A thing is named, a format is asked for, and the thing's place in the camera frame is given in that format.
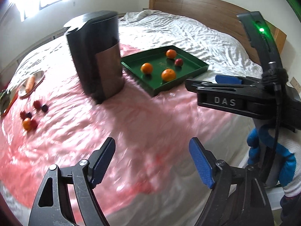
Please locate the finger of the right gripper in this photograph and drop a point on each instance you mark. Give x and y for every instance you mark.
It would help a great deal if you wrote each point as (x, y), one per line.
(236, 80)
(212, 93)

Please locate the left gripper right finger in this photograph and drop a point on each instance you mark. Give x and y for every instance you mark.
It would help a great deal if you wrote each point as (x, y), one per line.
(237, 195)

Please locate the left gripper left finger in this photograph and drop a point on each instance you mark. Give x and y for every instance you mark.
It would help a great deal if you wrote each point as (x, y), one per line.
(52, 202)

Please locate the red apple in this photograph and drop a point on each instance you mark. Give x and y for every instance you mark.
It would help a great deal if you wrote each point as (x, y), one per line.
(37, 104)
(34, 124)
(179, 62)
(23, 115)

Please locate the orange mandarin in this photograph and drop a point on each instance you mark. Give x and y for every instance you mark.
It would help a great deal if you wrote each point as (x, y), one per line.
(168, 75)

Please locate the orange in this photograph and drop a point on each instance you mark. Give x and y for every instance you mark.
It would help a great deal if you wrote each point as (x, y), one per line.
(171, 54)
(27, 124)
(146, 68)

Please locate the dark plum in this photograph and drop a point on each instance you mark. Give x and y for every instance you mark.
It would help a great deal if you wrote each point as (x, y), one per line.
(29, 115)
(44, 108)

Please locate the blue white gloved hand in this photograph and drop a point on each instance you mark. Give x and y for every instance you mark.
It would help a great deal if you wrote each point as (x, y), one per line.
(288, 147)

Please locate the orange in tray back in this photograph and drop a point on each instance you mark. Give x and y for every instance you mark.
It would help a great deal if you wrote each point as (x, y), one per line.
(171, 54)

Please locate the wooden headboard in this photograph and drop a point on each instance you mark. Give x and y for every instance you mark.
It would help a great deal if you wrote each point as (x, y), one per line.
(262, 41)

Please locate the green tray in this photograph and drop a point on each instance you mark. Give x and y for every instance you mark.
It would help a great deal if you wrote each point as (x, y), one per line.
(161, 69)

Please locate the pink plastic sheet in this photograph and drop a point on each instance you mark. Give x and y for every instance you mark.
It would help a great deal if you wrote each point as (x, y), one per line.
(151, 133)

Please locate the orange tray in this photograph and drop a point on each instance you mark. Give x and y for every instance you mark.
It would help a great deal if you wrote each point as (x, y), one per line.
(12, 102)

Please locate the green leafy vegetable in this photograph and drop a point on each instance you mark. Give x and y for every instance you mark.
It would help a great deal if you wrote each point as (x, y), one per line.
(5, 99)

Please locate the orange carrot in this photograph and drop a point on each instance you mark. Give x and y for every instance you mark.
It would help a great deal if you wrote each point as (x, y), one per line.
(30, 84)

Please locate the black copper trash bin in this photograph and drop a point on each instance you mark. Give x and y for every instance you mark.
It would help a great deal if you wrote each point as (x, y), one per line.
(93, 41)

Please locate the wooden bed footboard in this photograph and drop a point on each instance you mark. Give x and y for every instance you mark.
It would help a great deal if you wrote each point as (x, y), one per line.
(19, 37)

